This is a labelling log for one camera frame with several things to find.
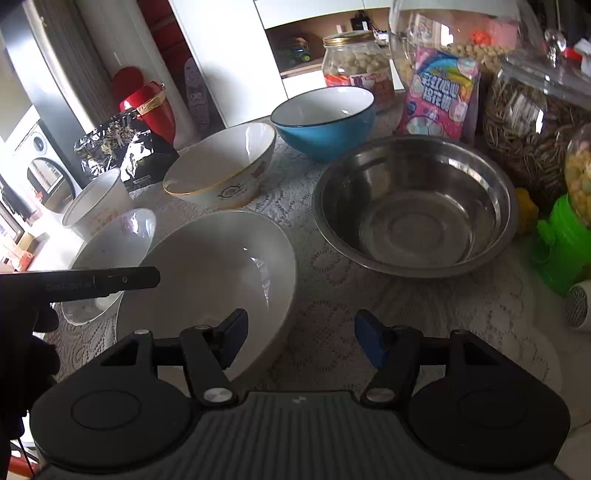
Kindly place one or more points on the white paper bowl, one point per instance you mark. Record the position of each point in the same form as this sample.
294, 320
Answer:
99, 203

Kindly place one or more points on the glass jar with metal lid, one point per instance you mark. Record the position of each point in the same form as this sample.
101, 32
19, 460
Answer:
355, 64

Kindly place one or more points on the large round glass jar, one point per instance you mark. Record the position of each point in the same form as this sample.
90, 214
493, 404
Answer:
438, 27

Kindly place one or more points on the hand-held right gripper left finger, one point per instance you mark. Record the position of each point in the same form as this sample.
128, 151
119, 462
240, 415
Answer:
234, 334

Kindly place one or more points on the glass jar of sunflower seeds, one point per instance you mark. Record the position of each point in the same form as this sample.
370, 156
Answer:
526, 124

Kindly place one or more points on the red goblet-shaped bin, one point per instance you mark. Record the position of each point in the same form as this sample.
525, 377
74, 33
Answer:
154, 108

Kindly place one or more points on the person's left hand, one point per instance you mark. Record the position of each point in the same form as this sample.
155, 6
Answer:
44, 364

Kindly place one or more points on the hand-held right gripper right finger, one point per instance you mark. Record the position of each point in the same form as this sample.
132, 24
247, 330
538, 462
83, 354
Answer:
369, 337

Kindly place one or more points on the white bowl with gold rim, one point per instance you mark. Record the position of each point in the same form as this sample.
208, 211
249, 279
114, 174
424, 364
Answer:
217, 161

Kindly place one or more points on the stainless steel bowl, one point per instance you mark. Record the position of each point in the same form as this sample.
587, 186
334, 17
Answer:
415, 212

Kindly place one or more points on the white round mesh device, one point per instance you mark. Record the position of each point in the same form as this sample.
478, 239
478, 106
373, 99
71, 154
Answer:
579, 307

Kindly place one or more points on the white washing machine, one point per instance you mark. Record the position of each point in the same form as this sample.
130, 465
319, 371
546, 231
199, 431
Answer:
44, 157

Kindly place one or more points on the white wall cabinet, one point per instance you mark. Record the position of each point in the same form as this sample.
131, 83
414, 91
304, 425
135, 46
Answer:
240, 55

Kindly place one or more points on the large white ceramic bowl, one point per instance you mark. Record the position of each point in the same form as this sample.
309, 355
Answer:
207, 272

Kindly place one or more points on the yellow toy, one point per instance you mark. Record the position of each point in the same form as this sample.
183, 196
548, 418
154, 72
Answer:
526, 210

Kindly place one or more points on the blue bowl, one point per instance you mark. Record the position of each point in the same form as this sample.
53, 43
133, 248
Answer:
323, 129

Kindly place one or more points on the pink candy bag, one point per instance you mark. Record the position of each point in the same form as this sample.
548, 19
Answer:
441, 97

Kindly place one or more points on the small white floral bowl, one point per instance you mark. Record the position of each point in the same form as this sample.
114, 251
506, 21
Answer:
117, 244

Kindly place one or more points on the black snack bag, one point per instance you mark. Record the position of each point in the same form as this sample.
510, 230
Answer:
124, 147

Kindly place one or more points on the green candy dispenser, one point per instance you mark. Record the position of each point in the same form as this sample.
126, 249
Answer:
563, 249

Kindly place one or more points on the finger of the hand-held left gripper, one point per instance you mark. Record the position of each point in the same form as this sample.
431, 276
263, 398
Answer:
106, 281

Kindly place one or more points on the white lace tablecloth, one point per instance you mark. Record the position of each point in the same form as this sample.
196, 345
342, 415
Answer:
323, 300

